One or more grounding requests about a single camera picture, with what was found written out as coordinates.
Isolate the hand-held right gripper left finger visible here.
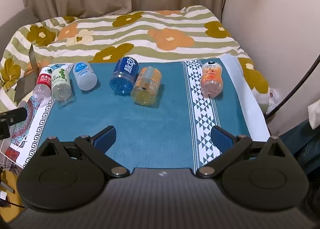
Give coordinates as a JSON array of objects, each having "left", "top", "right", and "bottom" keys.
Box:
[{"left": 40, "top": 126, "right": 130, "bottom": 178}]

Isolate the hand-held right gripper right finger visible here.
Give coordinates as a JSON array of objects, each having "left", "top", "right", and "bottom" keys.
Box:
[{"left": 196, "top": 126, "right": 288, "bottom": 178}]

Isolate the peach orange bottle cup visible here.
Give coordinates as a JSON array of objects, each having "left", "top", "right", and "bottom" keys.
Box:
[{"left": 200, "top": 61, "right": 224, "bottom": 98}]

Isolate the yellow orange bottle cup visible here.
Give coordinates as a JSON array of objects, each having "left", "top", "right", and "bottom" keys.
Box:
[{"left": 130, "top": 66, "right": 163, "bottom": 106}]

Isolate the light blue label bottle cup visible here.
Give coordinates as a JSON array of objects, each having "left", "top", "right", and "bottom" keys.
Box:
[{"left": 73, "top": 62, "right": 98, "bottom": 91}]

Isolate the green label clear bottle cup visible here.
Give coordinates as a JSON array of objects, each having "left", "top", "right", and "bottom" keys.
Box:
[{"left": 51, "top": 67, "right": 73, "bottom": 102}]

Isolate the red label clear bottle cup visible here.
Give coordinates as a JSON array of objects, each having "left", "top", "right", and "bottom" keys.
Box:
[{"left": 32, "top": 67, "right": 53, "bottom": 106}]

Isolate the teal patterned tablecloth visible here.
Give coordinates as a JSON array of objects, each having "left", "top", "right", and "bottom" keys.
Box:
[{"left": 37, "top": 58, "right": 252, "bottom": 173}]

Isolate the white plastic bag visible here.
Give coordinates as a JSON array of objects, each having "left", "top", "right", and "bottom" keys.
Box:
[{"left": 267, "top": 88, "right": 284, "bottom": 115}]

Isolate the dark blue cloth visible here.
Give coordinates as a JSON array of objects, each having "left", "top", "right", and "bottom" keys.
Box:
[{"left": 279, "top": 118, "right": 320, "bottom": 176}]

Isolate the red mandala printed mat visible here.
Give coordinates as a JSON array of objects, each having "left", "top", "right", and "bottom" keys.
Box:
[{"left": 4, "top": 63, "right": 75, "bottom": 168}]

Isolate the white tissue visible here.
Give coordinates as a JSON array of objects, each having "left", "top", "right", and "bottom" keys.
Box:
[{"left": 307, "top": 103, "right": 320, "bottom": 130}]

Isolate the cardboard box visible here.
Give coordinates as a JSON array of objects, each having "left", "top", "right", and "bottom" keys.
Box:
[{"left": 14, "top": 43, "right": 40, "bottom": 102}]

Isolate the floral striped blanket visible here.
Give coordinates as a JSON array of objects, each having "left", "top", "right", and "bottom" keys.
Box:
[{"left": 0, "top": 5, "right": 270, "bottom": 114}]

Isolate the grey headboard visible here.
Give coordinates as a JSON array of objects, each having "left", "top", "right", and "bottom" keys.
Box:
[{"left": 0, "top": 6, "right": 40, "bottom": 53}]

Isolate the black curved cable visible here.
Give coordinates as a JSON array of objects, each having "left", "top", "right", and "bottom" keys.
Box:
[{"left": 264, "top": 54, "right": 320, "bottom": 120}]

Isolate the black cylindrical mount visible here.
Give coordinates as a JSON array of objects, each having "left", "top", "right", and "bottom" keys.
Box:
[{"left": 0, "top": 107, "right": 28, "bottom": 140}]

